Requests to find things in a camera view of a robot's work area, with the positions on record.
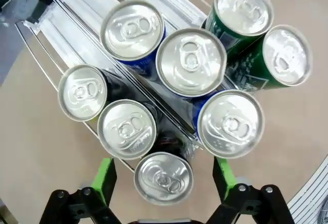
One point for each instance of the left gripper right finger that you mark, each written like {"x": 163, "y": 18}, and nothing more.
{"x": 225, "y": 180}

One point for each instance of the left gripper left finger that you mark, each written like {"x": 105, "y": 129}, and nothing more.
{"x": 105, "y": 180}

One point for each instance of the blue Pocari Sweat can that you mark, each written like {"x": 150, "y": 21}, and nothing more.
{"x": 191, "y": 62}
{"x": 230, "y": 124}
{"x": 132, "y": 29}

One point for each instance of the green beverage can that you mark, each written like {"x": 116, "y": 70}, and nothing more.
{"x": 243, "y": 6}
{"x": 287, "y": 55}

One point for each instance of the clear white can dispenser rack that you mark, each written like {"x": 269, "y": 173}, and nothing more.
{"x": 77, "y": 6}

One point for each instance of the slotted aluminium base plate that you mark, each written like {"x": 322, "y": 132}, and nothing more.
{"x": 312, "y": 198}

